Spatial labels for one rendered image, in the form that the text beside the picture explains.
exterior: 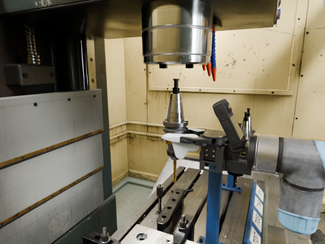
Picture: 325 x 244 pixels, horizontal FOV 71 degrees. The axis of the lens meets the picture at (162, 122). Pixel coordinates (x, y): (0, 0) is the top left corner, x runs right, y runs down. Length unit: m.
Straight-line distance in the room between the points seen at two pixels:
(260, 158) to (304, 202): 0.11
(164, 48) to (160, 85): 1.21
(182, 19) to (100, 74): 0.63
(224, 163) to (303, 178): 0.15
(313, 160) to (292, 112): 1.05
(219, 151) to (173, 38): 0.26
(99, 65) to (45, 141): 0.42
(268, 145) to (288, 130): 1.06
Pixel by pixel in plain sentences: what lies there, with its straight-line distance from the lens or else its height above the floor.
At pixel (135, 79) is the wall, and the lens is 1.79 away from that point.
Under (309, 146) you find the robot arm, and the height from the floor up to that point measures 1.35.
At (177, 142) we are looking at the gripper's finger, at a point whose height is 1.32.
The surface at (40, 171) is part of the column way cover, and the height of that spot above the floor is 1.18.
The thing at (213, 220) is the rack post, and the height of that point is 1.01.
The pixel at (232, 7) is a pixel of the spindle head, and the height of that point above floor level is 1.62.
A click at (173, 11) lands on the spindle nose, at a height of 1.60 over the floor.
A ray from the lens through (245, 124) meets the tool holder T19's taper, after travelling 0.97.
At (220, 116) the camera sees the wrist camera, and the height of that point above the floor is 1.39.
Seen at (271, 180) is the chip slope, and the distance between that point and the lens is 1.61.
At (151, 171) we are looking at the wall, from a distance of 1.90.
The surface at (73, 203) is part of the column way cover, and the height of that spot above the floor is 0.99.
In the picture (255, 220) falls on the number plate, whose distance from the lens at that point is 0.99.
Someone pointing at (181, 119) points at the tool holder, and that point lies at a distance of 0.55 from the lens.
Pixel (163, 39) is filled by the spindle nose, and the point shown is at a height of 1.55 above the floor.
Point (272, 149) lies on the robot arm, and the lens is 0.51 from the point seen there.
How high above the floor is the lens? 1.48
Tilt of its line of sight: 12 degrees down
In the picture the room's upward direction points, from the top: straight up
